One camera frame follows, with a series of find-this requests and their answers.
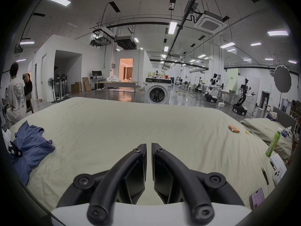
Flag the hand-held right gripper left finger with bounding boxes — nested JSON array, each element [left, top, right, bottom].
[[56, 143, 148, 225]]

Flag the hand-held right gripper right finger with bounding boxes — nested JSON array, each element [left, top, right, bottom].
[[151, 143, 245, 225]]

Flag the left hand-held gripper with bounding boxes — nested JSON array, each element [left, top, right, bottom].
[[1, 128, 23, 157]]

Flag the dark blue shirt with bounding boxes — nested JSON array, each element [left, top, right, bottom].
[[10, 121, 56, 186]]

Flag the bed with beige sheet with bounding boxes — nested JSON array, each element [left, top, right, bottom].
[[9, 97, 288, 212]]

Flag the white washing machine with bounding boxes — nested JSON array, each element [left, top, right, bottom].
[[144, 77, 172, 105]]

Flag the white standing fan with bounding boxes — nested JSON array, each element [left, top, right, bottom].
[[48, 77, 58, 103]]

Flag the long table with white cloths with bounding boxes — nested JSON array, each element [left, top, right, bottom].
[[97, 75, 140, 96]]

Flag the black standing fan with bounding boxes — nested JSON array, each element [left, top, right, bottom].
[[61, 73, 69, 100], [55, 74, 63, 102]]

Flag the white wheeled robot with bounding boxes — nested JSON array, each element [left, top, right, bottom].
[[204, 73, 222, 103]]

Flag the flat brown cardboard sheet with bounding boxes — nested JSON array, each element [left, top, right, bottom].
[[82, 77, 92, 92]]

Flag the phone with lit screen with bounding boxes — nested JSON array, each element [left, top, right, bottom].
[[249, 188, 265, 210]]

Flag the desk with black monitor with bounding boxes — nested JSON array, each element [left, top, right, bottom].
[[90, 71, 107, 90]]

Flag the black wheeled robot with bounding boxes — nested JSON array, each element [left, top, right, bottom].
[[232, 78, 256, 115]]

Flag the black tweezers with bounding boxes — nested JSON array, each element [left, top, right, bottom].
[[261, 166, 269, 186]]

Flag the beige pillow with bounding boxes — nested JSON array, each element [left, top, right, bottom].
[[240, 118, 293, 160]]

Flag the green drink bottle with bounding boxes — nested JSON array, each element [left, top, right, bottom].
[[265, 127, 283, 157]]

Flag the white phone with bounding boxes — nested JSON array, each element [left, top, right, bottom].
[[272, 169, 283, 182]]

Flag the white paper sheet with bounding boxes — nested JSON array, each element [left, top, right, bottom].
[[269, 153, 288, 172]]

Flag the grey padded headboard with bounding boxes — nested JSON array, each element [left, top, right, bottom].
[[272, 107, 298, 136]]

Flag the round grey studio lamp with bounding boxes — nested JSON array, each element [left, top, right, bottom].
[[273, 65, 292, 110]]

